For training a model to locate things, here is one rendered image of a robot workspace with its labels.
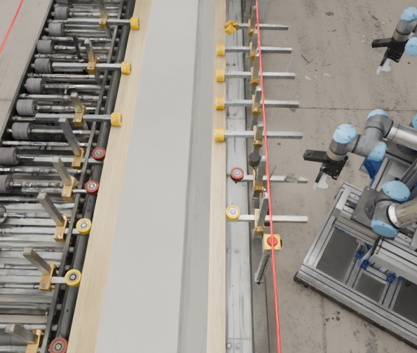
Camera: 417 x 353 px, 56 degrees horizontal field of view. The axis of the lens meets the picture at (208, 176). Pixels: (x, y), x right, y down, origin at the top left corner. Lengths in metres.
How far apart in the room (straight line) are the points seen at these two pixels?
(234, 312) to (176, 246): 1.88
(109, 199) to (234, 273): 0.82
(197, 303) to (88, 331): 1.58
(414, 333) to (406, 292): 0.26
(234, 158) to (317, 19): 2.63
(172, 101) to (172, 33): 0.13
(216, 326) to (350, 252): 1.34
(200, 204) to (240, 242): 1.88
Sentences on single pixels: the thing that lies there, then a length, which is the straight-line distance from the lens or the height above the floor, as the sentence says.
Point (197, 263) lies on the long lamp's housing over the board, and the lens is 0.48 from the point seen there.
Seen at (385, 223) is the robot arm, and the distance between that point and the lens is 1.90.
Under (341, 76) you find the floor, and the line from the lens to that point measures 4.30.
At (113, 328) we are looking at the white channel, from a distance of 0.38.
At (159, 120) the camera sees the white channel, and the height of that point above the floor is 2.46.
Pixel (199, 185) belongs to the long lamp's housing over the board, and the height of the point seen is 2.37.
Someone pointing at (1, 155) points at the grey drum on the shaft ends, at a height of 0.85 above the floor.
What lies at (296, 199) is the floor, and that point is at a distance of 3.30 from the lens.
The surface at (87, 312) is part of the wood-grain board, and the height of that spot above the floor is 0.90.
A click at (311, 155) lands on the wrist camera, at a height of 1.46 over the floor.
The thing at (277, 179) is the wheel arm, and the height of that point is 0.86.
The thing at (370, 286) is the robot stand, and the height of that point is 0.21.
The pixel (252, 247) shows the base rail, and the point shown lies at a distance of 2.30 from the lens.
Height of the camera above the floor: 2.83
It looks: 58 degrees down
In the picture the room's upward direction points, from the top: 1 degrees clockwise
